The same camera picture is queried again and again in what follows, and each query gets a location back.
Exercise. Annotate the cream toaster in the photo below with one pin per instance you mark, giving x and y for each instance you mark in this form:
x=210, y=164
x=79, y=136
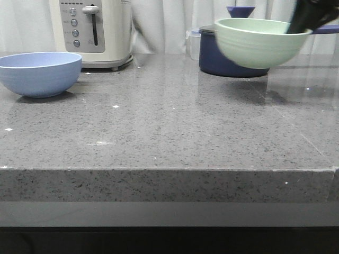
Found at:
x=100, y=31

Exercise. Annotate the green bowl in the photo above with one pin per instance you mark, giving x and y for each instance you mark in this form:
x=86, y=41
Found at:
x=258, y=43

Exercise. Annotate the clear plastic container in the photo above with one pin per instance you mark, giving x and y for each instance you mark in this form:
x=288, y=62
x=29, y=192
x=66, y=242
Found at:
x=193, y=36

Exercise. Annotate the white curtain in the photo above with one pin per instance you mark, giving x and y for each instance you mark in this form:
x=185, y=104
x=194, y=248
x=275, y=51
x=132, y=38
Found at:
x=159, y=26

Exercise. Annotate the blue bowl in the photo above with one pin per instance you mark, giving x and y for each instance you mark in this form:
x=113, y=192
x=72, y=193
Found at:
x=40, y=74

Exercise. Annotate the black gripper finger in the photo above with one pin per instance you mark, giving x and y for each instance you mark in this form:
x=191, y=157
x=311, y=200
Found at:
x=311, y=15

